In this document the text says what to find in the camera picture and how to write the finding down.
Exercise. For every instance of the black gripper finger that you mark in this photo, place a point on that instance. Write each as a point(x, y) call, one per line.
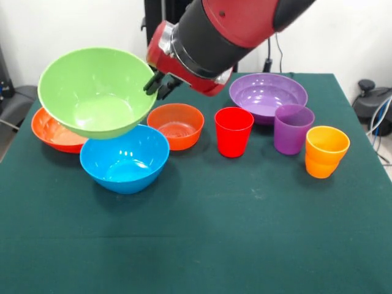
point(154, 84)
point(167, 88)

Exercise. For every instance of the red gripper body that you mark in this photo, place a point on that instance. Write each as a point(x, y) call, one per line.
point(171, 67)

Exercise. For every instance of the green bowl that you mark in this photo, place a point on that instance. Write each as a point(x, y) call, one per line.
point(92, 92)

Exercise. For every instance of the large light blue bowl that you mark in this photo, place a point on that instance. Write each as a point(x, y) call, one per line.
point(122, 162)

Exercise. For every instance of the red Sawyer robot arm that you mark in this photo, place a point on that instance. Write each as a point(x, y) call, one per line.
point(229, 36)

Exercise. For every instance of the small orange bowl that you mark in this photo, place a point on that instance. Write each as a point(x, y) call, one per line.
point(180, 134)

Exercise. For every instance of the red cup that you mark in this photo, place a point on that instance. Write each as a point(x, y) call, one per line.
point(232, 137)

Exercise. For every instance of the purple bowl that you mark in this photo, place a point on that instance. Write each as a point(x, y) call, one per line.
point(260, 95)

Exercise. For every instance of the large orange bowl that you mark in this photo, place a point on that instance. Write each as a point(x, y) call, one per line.
point(52, 134)

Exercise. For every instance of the purple cup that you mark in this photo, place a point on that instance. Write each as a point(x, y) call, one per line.
point(291, 137)

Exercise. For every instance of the grey office chair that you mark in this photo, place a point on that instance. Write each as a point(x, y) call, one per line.
point(21, 98)

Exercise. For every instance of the dark green table cloth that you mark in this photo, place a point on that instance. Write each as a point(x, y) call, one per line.
point(214, 229)

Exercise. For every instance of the black equipment stand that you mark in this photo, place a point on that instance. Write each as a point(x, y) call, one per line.
point(4, 76)

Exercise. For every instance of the orange cup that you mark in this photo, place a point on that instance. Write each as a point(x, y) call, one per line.
point(324, 159)

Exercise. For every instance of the black chair base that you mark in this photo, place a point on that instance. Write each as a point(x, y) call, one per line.
point(373, 101)

